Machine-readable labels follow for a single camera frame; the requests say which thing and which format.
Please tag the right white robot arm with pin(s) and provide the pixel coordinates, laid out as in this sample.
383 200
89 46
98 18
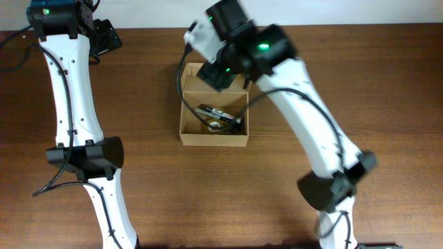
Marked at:
232 44

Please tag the yellow transparent tape roll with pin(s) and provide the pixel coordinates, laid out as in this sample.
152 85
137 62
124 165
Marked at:
215 126

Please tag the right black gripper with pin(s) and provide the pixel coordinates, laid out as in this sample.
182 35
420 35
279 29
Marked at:
217 74

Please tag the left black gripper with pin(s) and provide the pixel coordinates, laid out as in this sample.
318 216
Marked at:
109 36

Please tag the brown cardboard box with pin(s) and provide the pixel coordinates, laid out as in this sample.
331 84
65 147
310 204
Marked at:
231 101

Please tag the grey black permanent marker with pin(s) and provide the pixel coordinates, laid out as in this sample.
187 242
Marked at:
212 115

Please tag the black ballpoint pen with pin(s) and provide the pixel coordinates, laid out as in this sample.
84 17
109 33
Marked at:
235 130

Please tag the white marker black cap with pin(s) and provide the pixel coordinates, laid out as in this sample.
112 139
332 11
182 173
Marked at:
211 109

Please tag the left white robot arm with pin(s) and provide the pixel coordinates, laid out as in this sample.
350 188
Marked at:
72 40

